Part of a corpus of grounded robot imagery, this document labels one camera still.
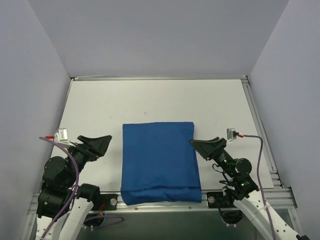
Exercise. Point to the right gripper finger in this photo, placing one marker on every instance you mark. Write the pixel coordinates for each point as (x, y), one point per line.
(217, 143)
(202, 148)

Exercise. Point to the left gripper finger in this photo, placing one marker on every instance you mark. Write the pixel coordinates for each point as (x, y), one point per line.
(88, 143)
(104, 144)

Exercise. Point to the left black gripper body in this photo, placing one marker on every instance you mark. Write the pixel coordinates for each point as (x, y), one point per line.
(88, 148)

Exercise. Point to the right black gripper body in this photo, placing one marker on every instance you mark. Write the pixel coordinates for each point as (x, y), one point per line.
(214, 150)

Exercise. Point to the blue surgical wrap cloth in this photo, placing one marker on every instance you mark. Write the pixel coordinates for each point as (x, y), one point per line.
(159, 164)

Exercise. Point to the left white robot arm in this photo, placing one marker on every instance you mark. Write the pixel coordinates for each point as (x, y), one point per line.
(63, 203)

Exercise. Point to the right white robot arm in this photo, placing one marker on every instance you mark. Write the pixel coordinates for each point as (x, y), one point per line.
(242, 192)

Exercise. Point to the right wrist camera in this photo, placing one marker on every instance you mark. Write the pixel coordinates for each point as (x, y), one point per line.
(231, 134)

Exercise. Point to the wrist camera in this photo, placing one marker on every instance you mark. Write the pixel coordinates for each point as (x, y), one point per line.
(61, 136)
(231, 134)

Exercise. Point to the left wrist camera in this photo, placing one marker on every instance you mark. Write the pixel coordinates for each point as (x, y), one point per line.
(61, 136)

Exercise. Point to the aluminium right side rail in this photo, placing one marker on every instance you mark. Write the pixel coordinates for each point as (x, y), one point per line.
(261, 132)

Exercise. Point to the aluminium rail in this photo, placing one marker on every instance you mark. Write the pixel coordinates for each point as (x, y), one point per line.
(279, 198)
(261, 132)

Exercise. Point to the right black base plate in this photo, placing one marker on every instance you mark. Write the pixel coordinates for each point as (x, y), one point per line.
(216, 199)

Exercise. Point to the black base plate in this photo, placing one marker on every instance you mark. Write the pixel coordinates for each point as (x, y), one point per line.
(216, 199)
(108, 202)

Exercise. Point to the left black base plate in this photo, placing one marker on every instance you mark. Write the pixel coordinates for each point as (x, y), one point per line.
(108, 202)

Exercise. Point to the aluminium front rail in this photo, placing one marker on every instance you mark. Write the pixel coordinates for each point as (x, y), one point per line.
(279, 198)

